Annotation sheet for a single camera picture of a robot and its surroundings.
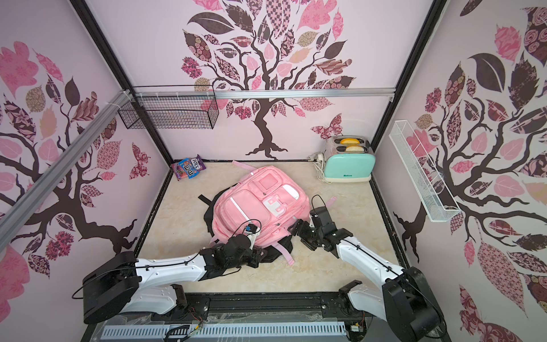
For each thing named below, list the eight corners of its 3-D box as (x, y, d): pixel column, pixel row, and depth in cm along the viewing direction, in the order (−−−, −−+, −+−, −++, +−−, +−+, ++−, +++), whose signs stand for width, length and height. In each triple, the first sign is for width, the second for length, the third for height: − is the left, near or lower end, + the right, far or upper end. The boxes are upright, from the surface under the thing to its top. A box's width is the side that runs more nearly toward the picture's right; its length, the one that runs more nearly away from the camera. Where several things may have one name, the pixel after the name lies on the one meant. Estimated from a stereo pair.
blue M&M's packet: (189, 180, 113) (188, 176, 111) (179, 164, 121) (177, 161, 119) (200, 174, 116) (199, 171, 114) (190, 160, 124) (188, 156, 121)
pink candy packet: (178, 181, 114) (176, 177, 112) (171, 167, 121) (169, 164, 119) (188, 176, 116) (186, 173, 114) (180, 163, 123) (179, 160, 121)
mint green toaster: (323, 184, 113) (330, 158, 98) (319, 161, 124) (324, 135, 109) (367, 184, 113) (381, 157, 98) (359, 161, 124) (370, 134, 109)
